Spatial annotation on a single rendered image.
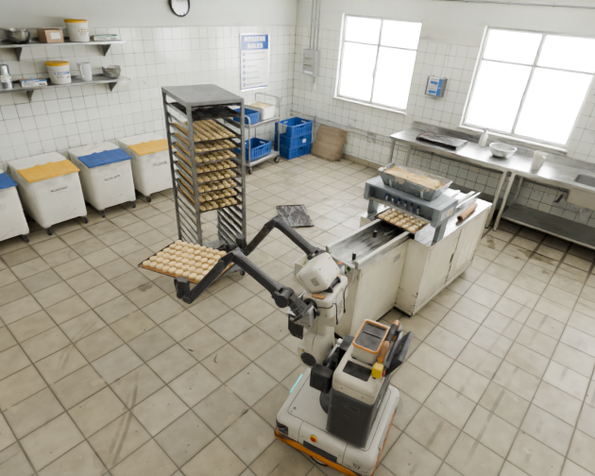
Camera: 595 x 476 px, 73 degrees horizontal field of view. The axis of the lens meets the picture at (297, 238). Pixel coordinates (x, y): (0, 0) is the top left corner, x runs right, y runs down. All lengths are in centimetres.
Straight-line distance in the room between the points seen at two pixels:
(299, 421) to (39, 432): 173
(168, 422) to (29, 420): 93
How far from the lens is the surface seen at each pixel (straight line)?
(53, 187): 530
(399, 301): 391
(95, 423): 330
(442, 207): 340
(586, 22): 613
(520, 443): 347
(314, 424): 276
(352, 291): 319
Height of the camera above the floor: 255
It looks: 31 degrees down
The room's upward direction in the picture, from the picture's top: 4 degrees clockwise
